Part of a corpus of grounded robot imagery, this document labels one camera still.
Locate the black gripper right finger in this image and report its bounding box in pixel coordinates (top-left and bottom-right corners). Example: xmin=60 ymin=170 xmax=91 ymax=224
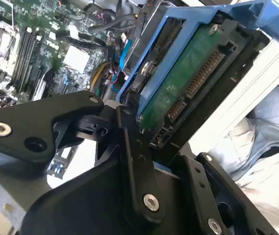
xmin=177 ymin=151 xmax=279 ymax=235

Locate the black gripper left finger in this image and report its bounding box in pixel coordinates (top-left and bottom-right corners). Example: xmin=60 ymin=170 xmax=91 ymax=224
xmin=0 ymin=90 xmax=167 ymax=228

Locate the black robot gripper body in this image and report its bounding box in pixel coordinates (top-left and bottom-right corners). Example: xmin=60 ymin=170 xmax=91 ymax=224
xmin=19 ymin=159 xmax=203 ymax=235

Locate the hard disk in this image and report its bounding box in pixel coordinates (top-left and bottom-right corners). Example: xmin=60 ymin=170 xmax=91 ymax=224
xmin=116 ymin=0 xmax=279 ymax=150

